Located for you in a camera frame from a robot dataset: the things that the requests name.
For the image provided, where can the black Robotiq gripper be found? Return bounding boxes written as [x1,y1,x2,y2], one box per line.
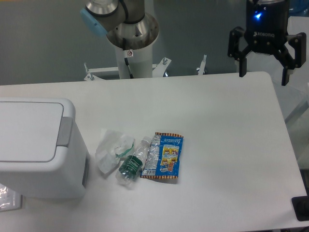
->
[227,0,307,86]

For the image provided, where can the white push-lid trash can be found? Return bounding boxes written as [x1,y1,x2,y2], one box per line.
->
[0,97,89,199]

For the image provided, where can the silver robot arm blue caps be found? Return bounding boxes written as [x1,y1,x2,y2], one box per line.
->
[80,0,307,86]

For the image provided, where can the blue water jug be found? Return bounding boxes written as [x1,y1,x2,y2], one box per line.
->
[289,0,309,17]

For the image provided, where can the blue snack wrapper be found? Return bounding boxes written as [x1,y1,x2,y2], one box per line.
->
[140,132,183,179]

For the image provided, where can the black device at table edge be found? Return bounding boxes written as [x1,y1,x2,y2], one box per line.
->
[292,196,309,221]

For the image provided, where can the crushed green-label plastic bottle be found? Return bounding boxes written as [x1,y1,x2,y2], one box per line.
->
[115,136,152,186]

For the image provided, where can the crumpled clear plastic bag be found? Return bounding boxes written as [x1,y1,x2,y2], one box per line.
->
[95,129,134,174]

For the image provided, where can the clear plastic packet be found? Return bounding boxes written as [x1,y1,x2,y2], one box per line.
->
[0,184,22,212]

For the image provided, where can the white pedestal base frame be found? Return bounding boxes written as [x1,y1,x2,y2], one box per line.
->
[83,55,208,82]

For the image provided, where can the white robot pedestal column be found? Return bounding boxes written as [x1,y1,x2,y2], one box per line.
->
[113,43,153,79]

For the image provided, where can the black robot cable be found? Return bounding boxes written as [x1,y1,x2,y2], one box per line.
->
[122,38,134,79]

